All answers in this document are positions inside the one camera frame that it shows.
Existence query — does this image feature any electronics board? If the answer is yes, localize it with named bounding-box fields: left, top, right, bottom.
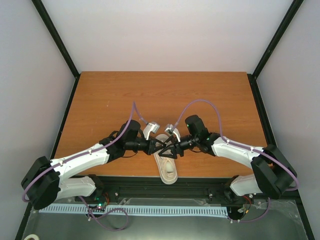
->
left=228, top=195, right=252, bottom=222
left=88, top=193, right=110, bottom=212

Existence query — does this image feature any left black frame post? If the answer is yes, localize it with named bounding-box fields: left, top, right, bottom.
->
left=31, top=0, right=81, bottom=79

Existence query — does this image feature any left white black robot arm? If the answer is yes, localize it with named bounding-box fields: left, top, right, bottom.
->
left=21, top=120, right=165, bottom=210

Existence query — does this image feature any beige lace sneaker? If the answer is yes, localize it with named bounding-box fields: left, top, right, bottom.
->
left=153, top=150, right=178, bottom=185

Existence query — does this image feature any black frame post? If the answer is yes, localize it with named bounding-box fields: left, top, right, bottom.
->
left=31, top=0, right=81, bottom=79
left=251, top=0, right=305, bottom=78

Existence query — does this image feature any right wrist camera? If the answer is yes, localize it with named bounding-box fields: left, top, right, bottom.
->
left=164, top=124, right=181, bottom=142

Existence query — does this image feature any light blue cable duct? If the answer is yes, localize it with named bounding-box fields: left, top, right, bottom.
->
left=38, top=203, right=228, bottom=218

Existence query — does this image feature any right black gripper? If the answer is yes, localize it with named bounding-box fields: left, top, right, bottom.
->
left=158, top=134, right=199, bottom=159

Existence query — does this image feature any left electronics board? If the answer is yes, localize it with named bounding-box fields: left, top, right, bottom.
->
left=88, top=193, right=110, bottom=212

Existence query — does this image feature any right electronics board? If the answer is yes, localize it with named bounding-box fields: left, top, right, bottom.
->
left=228, top=195, right=252, bottom=222

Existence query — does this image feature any white tape roll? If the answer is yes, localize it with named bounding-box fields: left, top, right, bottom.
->
left=23, top=234, right=40, bottom=240

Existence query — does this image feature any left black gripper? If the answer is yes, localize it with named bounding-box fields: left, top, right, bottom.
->
left=125, top=135, right=166, bottom=156

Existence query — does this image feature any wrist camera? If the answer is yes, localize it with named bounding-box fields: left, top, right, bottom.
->
left=164, top=124, right=181, bottom=142
left=142, top=121, right=160, bottom=140

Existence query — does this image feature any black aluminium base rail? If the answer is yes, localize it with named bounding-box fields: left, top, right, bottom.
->
left=32, top=176, right=300, bottom=208

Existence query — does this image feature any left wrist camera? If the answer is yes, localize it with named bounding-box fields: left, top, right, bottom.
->
left=142, top=121, right=160, bottom=140

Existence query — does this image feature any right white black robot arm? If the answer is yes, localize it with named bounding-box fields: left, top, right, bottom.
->
left=157, top=115, right=297, bottom=202

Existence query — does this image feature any right black frame post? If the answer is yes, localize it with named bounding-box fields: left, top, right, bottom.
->
left=251, top=0, right=305, bottom=78

